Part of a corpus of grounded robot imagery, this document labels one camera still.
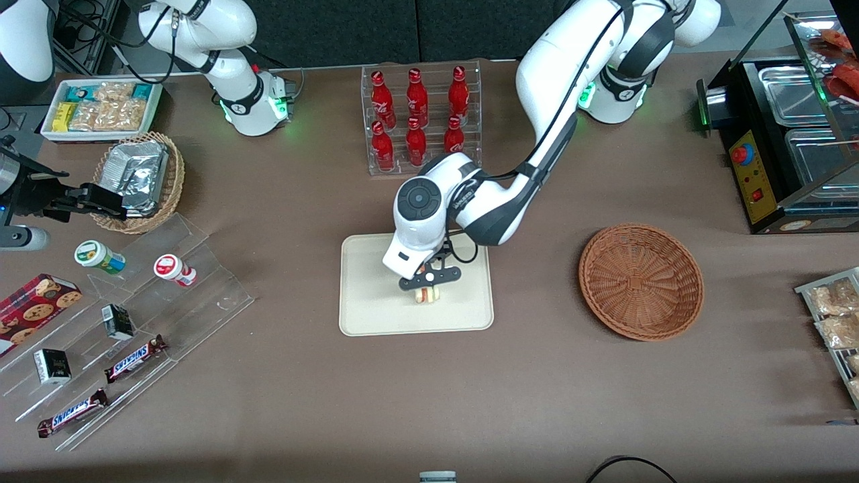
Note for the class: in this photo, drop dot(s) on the cream plastic tray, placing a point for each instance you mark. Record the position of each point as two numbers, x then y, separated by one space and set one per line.
376 302

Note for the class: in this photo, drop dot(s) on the brown wicker basket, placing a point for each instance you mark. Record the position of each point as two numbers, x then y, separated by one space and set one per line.
641 282

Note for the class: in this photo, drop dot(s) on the grey metal snack tray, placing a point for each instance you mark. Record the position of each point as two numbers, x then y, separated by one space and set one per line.
834 361

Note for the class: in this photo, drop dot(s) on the clear acrylic stepped stand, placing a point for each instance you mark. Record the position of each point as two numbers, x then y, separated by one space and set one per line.
201 295

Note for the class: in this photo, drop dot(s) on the black food warmer case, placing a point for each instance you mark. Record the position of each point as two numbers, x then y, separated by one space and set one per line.
751 174

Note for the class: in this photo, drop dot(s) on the white snack tray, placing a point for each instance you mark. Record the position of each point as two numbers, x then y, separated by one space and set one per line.
100 136

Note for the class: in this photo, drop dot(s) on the Snickers bar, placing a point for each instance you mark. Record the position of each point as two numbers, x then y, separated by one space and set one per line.
134 359
72 412

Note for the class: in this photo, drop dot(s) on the red orange hot food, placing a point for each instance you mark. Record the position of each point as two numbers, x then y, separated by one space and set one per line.
842 64

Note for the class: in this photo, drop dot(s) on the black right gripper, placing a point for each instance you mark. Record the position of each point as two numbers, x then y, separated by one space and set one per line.
35 192

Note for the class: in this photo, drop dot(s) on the clear cracker pack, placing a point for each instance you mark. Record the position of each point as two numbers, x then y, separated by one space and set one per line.
129 115
90 117
114 92

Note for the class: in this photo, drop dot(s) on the yellow snack pack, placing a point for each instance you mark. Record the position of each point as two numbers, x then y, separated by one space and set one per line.
64 117

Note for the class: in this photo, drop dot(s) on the red cola bottle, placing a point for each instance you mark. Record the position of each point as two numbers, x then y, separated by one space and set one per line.
454 141
458 97
382 151
417 100
382 100
416 147

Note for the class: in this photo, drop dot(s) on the teal snack pack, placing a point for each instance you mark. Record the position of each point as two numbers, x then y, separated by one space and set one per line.
141 91
80 92

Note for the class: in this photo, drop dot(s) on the green lid cup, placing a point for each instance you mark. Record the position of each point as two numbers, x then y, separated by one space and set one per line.
94 255

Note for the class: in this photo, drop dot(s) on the clear pastry pack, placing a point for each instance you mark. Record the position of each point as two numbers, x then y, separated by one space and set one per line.
855 389
853 363
839 331
832 298

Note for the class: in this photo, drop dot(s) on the tan wicker basket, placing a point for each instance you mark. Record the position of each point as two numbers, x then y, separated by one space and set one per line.
176 178

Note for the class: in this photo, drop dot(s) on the steel warmer pan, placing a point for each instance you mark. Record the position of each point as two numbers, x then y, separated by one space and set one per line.
792 94
815 157

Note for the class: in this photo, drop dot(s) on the red lid cup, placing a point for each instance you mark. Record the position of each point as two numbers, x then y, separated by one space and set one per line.
169 267

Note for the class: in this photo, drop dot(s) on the clear acrylic bottle rack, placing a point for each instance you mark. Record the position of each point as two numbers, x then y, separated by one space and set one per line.
396 171

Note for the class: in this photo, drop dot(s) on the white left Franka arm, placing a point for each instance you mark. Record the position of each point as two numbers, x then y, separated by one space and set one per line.
557 67

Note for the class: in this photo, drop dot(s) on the dark blue object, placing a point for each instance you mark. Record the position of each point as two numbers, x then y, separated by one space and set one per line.
842 422

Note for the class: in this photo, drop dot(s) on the triangular sandwich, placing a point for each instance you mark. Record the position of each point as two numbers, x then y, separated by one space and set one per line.
427 296

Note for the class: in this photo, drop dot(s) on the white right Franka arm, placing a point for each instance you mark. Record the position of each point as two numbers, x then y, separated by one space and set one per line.
228 80

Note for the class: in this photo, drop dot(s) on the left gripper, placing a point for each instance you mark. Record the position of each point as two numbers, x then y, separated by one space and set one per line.
439 258

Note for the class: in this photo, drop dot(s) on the red plaid cookie box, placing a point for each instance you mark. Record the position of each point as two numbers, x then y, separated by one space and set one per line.
33 308

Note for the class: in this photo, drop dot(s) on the grey white device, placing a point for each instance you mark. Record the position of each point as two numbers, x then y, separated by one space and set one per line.
437 477

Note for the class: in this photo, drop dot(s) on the silver foil packet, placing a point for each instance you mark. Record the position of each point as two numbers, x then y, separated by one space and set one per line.
134 161
144 198

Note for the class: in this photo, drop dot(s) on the small black box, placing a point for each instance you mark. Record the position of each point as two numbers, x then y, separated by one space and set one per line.
119 323
52 366

